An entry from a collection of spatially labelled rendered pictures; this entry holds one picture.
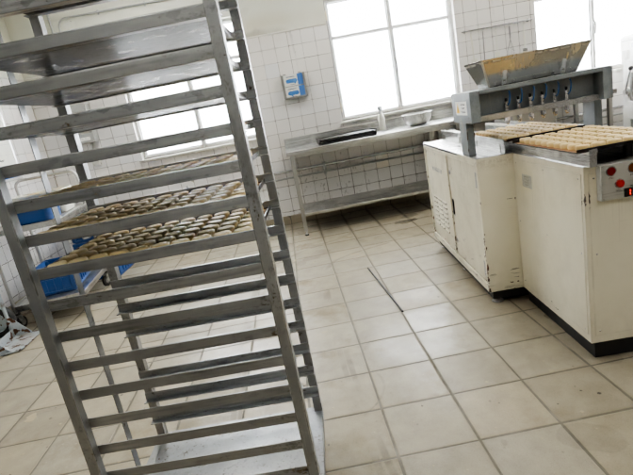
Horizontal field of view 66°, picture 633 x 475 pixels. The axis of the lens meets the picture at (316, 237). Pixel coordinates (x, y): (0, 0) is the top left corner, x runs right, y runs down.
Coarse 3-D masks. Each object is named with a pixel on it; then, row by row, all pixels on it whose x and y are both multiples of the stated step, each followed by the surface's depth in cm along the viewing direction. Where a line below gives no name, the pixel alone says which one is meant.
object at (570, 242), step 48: (528, 192) 243; (576, 192) 196; (528, 240) 254; (576, 240) 203; (624, 240) 196; (528, 288) 267; (576, 288) 211; (624, 288) 201; (576, 336) 226; (624, 336) 206
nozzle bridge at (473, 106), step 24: (576, 72) 245; (600, 72) 247; (456, 96) 270; (480, 96) 256; (504, 96) 256; (576, 96) 256; (600, 96) 251; (456, 120) 278; (480, 120) 251; (600, 120) 262
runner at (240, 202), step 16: (176, 208) 124; (192, 208) 124; (208, 208) 124; (224, 208) 124; (96, 224) 125; (112, 224) 125; (128, 224) 125; (144, 224) 125; (32, 240) 125; (48, 240) 126; (64, 240) 126
